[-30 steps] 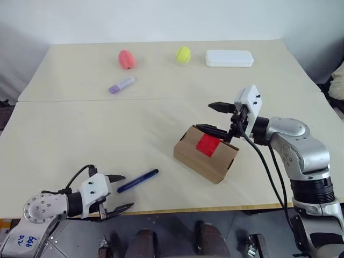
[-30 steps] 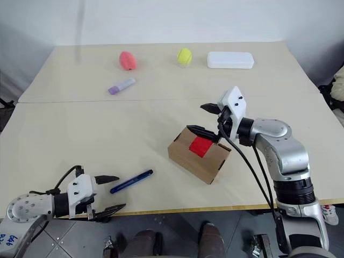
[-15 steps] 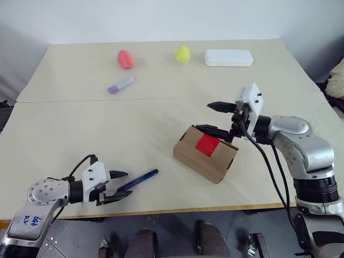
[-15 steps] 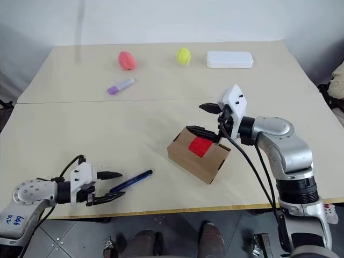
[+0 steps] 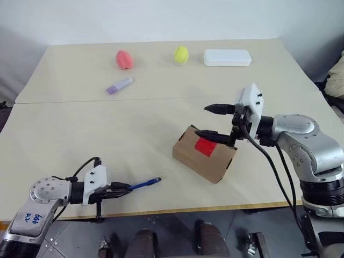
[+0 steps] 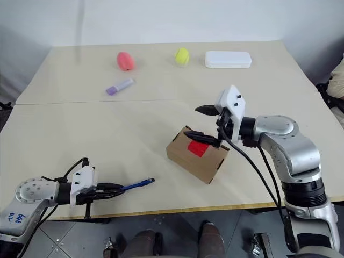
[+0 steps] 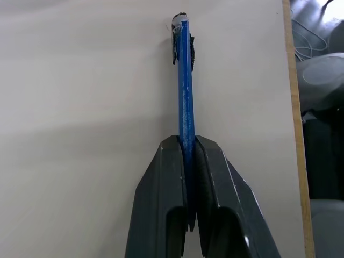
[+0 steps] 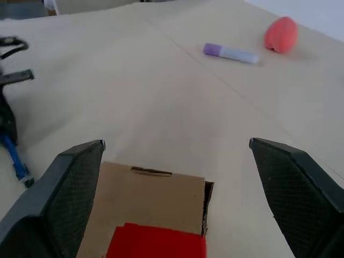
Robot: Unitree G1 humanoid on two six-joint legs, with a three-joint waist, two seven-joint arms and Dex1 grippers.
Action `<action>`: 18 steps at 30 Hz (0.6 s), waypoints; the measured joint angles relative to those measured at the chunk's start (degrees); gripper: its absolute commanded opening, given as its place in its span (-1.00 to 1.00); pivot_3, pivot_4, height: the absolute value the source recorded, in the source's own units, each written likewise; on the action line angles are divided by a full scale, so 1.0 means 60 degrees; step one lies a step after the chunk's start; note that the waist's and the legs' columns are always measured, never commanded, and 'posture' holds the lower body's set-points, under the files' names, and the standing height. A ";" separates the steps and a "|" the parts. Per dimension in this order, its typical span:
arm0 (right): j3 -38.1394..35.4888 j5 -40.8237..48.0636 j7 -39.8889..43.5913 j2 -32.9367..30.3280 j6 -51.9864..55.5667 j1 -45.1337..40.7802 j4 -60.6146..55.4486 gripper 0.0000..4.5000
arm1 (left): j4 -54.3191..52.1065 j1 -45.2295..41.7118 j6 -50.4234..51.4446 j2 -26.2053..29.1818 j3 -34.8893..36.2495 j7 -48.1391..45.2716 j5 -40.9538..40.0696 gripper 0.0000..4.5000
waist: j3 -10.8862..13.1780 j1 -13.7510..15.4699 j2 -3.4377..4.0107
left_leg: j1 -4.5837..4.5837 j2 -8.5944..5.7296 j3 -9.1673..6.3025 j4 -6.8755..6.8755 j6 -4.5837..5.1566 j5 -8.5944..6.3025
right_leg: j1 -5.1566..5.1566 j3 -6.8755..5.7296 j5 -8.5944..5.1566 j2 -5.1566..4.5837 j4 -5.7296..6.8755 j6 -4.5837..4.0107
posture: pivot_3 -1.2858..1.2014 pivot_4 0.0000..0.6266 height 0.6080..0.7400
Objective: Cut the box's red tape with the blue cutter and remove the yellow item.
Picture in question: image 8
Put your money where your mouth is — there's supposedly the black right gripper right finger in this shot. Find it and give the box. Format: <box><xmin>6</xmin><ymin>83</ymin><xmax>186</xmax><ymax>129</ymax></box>
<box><xmin>248</xmin><ymin>137</ymin><xmax>344</xmax><ymax>258</ymax></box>

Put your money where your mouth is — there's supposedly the brown cardboard box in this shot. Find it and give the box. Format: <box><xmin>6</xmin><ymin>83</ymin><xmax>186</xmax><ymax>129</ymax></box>
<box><xmin>76</xmin><ymin>161</ymin><xmax>215</xmax><ymax>258</ymax></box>

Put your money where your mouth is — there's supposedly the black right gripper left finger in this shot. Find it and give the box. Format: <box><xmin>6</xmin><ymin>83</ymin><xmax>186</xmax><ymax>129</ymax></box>
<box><xmin>0</xmin><ymin>139</ymin><xmax>106</xmax><ymax>258</ymax></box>

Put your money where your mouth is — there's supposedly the blue pen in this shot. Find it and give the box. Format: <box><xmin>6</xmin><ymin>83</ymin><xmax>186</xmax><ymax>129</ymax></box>
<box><xmin>0</xmin><ymin>134</ymin><xmax>35</xmax><ymax>189</ymax></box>

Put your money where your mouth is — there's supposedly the pink peach toy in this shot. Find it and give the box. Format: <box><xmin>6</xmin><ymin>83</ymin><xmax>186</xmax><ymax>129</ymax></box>
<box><xmin>263</xmin><ymin>16</ymin><xmax>298</xmax><ymax>53</ymax></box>

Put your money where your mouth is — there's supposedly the red tape strip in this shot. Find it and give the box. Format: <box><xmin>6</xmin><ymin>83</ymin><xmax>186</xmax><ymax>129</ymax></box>
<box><xmin>106</xmin><ymin>221</ymin><xmax>207</xmax><ymax>258</ymax></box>

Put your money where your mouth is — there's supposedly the purple highlighter marker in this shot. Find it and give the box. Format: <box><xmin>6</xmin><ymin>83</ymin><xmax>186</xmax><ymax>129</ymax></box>
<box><xmin>203</xmin><ymin>42</ymin><xmax>260</xmax><ymax>65</ymax></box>

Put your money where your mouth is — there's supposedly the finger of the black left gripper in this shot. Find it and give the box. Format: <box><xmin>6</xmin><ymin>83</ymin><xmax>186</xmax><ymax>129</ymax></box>
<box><xmin>0</xmin><ymin>35</ymin><xmax>29</xmax><ymax>60</ymax></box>
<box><xmin>0</xmin><ymin>69</ymin><xmax>36</xmax><ymax>88</ymax></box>

